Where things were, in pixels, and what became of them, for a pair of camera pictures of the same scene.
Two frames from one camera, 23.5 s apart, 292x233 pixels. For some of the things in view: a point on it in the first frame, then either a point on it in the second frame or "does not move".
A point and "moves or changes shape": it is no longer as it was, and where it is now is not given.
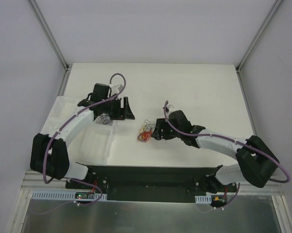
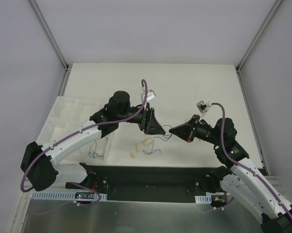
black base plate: (176, 184) does not move
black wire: (149, 126) moves or changes shape
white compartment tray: (96, 145) does not move
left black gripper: (122, 108) → (146, 121)
